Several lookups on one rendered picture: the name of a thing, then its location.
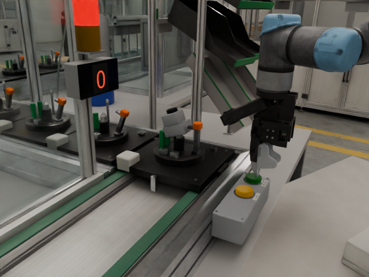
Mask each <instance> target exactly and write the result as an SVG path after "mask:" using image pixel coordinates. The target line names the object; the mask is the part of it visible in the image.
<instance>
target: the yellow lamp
mask: <svg viewBox="0 0 369 277"><path fill-rule="evenodd" d="M75 38H76V50H77V51H81V52H96V51H100V50H101V42H100V26H78V25H75Z"/></svg>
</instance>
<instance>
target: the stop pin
mask: <svg viewBox="0 0 369 277"><path fill-rule="evenodd" d="M150 186H151V191H154V192H156V191H157V190H158V176H156V175H152V176H151V177H150Z"/></svg>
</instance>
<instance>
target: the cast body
mask: <svg viewBox="0 0 369 277"><path fill-rule="evenodd" d="M166 112H167V113H166V114H164V115H162V116H161V119H162V121H163V124H164V127H163V129H162V130H163V131H164V134H165V137H173V136H179V135H185V134H186V133H188V132H190V131H191V129H188V128H187V127H188V126H189V125H192V124H191V121H190V119H186V118H185V115H184V112H183V109H179V110H178V109H177V107H173V108H170V109H167V110H166Z"/></svg>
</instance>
